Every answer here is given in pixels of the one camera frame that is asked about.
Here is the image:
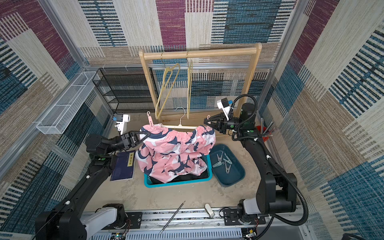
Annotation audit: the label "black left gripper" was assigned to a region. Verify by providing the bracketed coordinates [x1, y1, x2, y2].
[105, 132, 151, 157]

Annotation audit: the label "pink patterned shorts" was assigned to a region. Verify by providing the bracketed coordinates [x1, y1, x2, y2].
[135, 124, 216, 184]

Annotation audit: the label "white clothespin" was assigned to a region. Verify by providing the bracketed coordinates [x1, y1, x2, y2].
[225, 163, 232, 174]
[217, 151, 224, 162]

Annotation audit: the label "mint clothespin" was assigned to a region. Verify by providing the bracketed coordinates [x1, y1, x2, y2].
[223, 154, 233, 165]
[213, 162, 225, 168]

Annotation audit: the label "black shorts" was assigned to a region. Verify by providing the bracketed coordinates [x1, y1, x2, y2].
[150, 170, 209, 185]

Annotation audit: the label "yellow hanger of beige shorts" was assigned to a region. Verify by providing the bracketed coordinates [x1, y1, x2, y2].
[155, 63, 181, 120]

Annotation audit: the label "yellow hanger of black shorts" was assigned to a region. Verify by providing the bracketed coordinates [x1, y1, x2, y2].
[186, 51, 193, 119]

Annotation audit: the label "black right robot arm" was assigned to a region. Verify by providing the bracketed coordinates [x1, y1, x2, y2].
[204, 94, 309, 226]

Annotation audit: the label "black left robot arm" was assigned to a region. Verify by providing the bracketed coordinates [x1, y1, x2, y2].
[33, 131, 151, 240]

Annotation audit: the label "dark blue book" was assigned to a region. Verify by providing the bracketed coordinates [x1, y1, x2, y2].
[110, 150, 136, 182]

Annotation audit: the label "turquoise plastic basket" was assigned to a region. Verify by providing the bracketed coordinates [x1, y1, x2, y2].
[143, 154, 213, 189]

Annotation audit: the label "red pen cup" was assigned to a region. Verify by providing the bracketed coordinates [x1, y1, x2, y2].
[256, 125, 272, 142]

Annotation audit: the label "dark teal plastic tray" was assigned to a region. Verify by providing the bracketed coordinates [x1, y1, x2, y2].
[210, 144, 246, 188]

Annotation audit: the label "wooden clothes rack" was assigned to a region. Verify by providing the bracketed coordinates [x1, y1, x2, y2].
[139, 43, 262, 131]

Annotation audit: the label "small white block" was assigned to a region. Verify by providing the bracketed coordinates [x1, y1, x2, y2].
[204, 204, 215, 219]

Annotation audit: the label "thin metal rod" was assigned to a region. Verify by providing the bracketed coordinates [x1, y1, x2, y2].
[159, 201, 186, 235]

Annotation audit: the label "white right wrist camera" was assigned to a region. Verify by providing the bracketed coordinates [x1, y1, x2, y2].
[217, 98, 233, 121]

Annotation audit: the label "black wire shelf rack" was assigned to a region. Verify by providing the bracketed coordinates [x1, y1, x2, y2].
[93, 67, 155, 114]

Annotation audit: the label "white wire wall basket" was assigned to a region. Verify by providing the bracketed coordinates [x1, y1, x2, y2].
[36, 72, 96, 135]

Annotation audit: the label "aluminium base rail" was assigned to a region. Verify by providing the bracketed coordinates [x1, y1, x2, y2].
[90, 208, 316, 240]

